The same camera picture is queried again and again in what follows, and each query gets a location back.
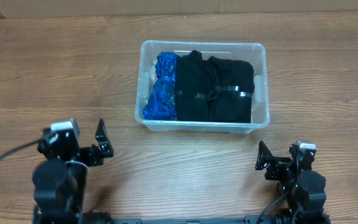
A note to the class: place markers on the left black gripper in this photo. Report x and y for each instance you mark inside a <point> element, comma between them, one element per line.
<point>95,150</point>

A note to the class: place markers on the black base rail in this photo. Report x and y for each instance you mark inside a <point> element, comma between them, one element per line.
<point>249,219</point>

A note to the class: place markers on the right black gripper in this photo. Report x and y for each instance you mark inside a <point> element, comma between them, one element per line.
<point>277,163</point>

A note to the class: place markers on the sparkly blue knit garment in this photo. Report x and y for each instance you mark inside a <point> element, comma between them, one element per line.
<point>161,103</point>

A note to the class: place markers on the clear plastic storage bin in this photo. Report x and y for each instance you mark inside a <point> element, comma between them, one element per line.
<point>254,53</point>

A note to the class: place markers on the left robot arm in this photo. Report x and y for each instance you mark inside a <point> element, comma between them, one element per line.
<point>60,181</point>

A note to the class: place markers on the black garment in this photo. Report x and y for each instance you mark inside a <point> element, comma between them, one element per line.
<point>234,90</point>
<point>194,81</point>

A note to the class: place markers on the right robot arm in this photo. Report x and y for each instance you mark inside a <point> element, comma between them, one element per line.
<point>301,190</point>

